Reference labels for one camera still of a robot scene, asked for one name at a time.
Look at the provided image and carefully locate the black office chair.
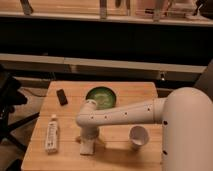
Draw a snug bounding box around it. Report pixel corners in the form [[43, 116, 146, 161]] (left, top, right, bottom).
[[0, 64, 39, 152]]

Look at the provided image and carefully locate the white tube bottle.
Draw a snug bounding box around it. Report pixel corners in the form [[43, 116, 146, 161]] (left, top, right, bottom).
[[45, 114, 59, 154]]

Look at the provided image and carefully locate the white rectangular sponge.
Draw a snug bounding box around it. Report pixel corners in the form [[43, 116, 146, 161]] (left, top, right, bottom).
[[80, 140, 95, 155]]

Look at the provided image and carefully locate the long wooden bench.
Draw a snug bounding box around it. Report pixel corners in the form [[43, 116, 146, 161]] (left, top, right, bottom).
[[0, 53, 206, 82]]

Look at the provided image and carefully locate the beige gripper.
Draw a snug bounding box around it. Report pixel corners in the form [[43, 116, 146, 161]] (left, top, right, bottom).
[[76, 128, 106, 146]]

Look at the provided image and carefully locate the green bowl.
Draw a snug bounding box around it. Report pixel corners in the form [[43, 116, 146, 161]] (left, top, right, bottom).
[[86, 86, 117, 110]]

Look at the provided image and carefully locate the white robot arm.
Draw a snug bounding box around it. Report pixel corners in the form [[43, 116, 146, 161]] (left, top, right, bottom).
[[76, 87, 213, 171]]

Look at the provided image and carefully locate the small black rectangular block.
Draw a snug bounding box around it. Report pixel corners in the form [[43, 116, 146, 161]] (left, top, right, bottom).
[[56, 89, 68, 106]]

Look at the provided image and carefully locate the white ceramic cup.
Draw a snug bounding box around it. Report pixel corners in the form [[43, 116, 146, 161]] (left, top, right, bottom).
[[129, 126, 149, 150]]

